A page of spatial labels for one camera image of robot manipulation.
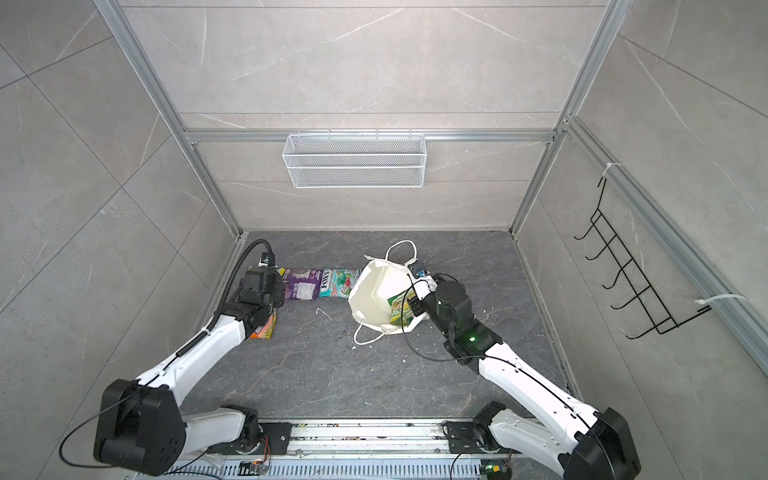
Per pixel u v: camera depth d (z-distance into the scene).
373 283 0.95
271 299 0.68
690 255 0.52
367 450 0.73
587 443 0.39
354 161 1.00
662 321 0.58
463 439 0.73
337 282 1.01
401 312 0.85
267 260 0.74
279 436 0.73
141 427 0.40
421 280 0.61
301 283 1.00
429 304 0.66
